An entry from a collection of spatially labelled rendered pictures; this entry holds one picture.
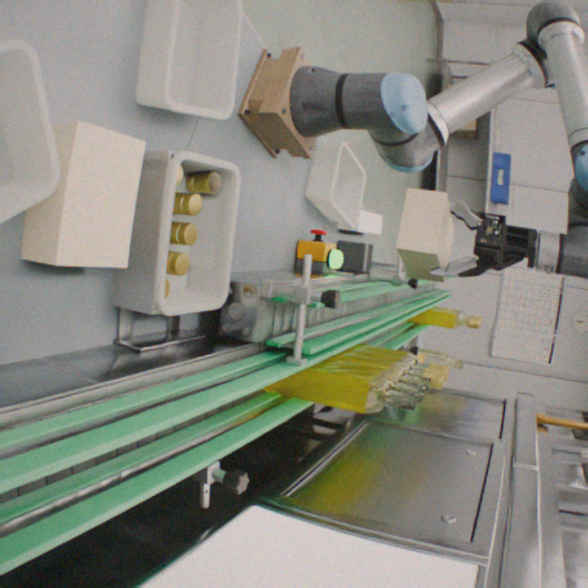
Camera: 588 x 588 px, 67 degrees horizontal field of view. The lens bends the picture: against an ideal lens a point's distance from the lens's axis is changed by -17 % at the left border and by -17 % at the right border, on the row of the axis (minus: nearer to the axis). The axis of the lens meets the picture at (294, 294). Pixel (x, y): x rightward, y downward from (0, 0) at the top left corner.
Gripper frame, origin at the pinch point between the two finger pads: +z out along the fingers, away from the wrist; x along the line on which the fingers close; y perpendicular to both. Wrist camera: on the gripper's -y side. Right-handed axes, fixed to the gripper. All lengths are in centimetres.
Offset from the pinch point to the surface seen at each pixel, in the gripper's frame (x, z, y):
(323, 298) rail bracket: 19.9, 11.0, 20.7
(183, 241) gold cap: 17.9, 28.8, 33.4
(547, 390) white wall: -51, -87, -592
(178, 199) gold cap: 12.2, 30.7, 35.6
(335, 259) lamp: 1.5, 25.7, -17.0
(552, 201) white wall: -279, -55, -507
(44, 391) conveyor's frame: 43, 23, 56
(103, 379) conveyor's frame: 40, 23, 48
